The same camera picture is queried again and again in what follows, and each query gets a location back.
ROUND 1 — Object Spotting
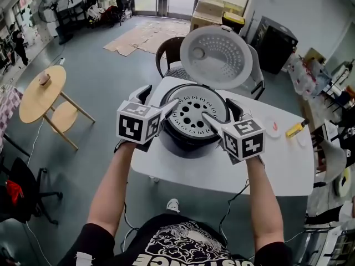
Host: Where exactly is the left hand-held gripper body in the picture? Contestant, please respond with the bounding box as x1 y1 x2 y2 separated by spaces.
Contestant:
113 100 163 154

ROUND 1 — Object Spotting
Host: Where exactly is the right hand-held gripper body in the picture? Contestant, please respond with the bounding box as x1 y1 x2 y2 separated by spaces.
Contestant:
217 114 266 166

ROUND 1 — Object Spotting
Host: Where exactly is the white perforated steamer tray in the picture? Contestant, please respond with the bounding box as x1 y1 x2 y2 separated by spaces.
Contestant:
167 85 224 139

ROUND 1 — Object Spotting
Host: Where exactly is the person's left forearm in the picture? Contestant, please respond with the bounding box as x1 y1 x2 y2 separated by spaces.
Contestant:
87 142 139 237

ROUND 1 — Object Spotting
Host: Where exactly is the person's right forearm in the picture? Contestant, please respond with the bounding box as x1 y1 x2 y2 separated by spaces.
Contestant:
245 156 284 253

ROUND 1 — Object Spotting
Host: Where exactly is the white plate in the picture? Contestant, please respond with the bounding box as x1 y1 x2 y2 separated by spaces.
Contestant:
263 116 282 139

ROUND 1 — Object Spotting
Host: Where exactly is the dark rice cooker white lid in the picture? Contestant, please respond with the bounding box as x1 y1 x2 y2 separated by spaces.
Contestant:
158 25 253 159

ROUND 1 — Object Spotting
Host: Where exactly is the grey upholstered chair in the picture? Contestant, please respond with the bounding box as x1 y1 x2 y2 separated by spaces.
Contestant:
310 123 347 188
244 44 266 101

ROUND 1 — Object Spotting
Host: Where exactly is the brown round-back chair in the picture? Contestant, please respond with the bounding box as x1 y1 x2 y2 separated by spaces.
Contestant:
155 36 195 80

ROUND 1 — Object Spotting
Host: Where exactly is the yellow bottle black cap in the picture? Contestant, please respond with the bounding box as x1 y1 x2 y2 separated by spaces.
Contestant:
285 119 310 138

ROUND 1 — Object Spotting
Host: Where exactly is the flattened cardboard sheet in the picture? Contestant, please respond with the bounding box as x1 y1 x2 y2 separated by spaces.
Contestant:
103 21 192 57

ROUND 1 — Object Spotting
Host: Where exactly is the row of water jugs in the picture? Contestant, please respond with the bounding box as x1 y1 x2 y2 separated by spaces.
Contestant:
288 55 317 99

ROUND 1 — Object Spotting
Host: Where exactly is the black cabinet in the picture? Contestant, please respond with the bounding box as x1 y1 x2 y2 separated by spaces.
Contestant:
251 15 299 74

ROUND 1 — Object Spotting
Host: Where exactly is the red bag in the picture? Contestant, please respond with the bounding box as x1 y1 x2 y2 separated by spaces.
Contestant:
101 6 123 24

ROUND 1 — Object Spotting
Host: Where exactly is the black bin yellow lid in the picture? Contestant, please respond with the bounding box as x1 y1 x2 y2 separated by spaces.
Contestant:
223 11 245 35

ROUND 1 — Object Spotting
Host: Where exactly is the person's left white sneaker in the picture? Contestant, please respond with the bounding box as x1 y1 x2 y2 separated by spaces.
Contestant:
166 198 180 213

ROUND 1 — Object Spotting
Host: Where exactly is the white bag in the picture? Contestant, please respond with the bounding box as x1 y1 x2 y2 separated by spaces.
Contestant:
87 4 105 22

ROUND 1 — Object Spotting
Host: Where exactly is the large cardboard box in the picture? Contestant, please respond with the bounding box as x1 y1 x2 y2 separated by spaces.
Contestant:
190 11 224 33

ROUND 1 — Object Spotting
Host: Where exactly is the round wooden side table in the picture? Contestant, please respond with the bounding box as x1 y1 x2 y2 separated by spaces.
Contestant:
18 65 97 151

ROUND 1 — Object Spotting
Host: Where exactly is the small wooden bowl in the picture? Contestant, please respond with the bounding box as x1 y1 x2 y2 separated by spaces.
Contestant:
38 71 51 86

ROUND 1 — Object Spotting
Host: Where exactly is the black metal rack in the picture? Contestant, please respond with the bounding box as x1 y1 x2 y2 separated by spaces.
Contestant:
57 3 87 33

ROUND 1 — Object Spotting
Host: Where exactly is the small cardboard box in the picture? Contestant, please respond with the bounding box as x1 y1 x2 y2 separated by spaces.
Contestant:
198 0 225 16

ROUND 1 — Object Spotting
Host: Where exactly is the checkered cloth table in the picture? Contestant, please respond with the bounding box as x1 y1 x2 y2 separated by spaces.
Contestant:
0 84 23 146

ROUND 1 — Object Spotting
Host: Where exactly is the person's black printed t-shirt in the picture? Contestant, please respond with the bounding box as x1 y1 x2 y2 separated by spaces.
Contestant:
57 213 293 266

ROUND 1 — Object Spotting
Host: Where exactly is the black standing fan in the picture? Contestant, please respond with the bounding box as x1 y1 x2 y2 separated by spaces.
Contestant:
38 0 74 45

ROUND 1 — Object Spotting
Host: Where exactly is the black office chair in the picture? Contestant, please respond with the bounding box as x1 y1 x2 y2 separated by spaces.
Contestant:
0 156 63 226

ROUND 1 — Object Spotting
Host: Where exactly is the red cloth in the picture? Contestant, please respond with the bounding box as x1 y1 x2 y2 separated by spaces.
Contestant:
5 179 24 204

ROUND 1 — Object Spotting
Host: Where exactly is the white metal rack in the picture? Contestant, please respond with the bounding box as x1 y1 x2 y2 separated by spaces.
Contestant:
303 226 355 266

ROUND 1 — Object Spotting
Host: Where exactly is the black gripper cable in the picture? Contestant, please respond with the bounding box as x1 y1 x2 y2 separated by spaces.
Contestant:
219 179 250 246
123 202 139 229

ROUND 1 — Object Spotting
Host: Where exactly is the white floor cable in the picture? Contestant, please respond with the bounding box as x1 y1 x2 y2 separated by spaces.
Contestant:
26 117 60 260

